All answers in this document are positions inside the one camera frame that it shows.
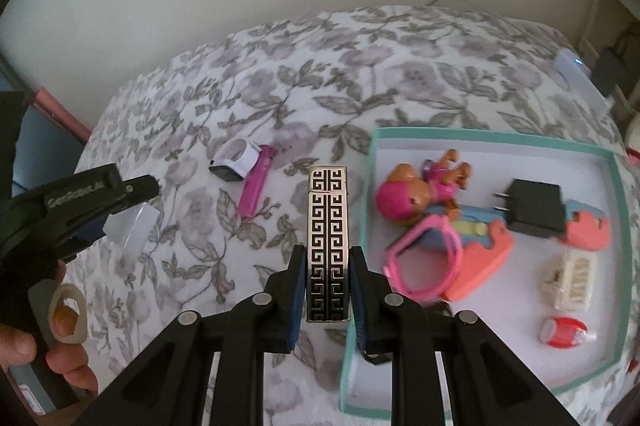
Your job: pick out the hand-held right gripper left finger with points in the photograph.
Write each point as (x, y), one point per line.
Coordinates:
(299, 301)

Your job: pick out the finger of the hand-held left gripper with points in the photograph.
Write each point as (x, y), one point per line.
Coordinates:
(135, 191)
(92, 231)

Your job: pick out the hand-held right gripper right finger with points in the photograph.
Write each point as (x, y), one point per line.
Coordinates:
(360, 331)

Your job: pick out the white translucent plastic cap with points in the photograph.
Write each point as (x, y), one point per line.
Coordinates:
(132, 228)

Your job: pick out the gold black patterned lighter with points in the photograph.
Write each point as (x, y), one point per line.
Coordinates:
(327, 246)

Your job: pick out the pink sunglasses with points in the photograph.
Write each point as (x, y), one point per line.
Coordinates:
(430, 291)

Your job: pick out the white black plastic gadget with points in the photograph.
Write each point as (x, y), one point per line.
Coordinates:
(235, 158)

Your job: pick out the pink lighter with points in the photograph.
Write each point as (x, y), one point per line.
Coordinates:
(255, 183)

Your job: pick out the pink haired doll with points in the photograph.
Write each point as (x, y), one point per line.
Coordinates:
(402, 198)

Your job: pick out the large coral blue toy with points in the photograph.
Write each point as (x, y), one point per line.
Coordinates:
(480, 256)

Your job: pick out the teal-rimmed white tray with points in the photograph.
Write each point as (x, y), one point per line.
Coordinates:
(500, 356)

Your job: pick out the red glue bottle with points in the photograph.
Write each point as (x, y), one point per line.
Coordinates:
(562, 332)

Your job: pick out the black power adapter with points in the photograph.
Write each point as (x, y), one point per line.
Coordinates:
(535, 208)

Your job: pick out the white hair claw clip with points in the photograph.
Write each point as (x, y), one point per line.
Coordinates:
(570, 281)

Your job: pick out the small coral blue toy piece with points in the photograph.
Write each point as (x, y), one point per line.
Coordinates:
(585, 228)

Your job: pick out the person's left hand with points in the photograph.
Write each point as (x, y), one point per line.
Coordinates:
(70, 361)

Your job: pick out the floral blanket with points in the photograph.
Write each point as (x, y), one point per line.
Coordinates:
(320, 71)

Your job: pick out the white power strip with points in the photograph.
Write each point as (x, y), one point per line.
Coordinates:
(580, 76)

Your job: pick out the black charger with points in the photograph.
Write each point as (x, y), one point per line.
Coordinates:
(615, 73)

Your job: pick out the pink bed rail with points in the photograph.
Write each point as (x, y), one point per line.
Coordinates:
(62, 112)

